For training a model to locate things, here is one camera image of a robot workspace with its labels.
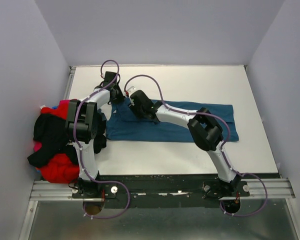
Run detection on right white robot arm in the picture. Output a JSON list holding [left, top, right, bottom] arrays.
[[125, 87, 242, 197]]

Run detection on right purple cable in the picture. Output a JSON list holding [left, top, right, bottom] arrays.
[[123, 74, 268, 218]]

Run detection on black t shirt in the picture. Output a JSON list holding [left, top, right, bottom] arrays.
[[27, 113, 107, 168]]

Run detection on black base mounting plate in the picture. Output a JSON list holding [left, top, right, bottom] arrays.
[[72, 172, 251, 210]]

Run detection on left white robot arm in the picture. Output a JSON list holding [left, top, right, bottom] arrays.
[[65, 71, 124, 198]]

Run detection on aluminium frame rail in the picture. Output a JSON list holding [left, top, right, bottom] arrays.
[[19, 174, 295, 240]]

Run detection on teal blue t shirt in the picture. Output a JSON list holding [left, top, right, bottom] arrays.
[[105, 98, 239, 143]]

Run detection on red t shirt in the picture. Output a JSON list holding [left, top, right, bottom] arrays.
[[36, 99, 80, 184]]

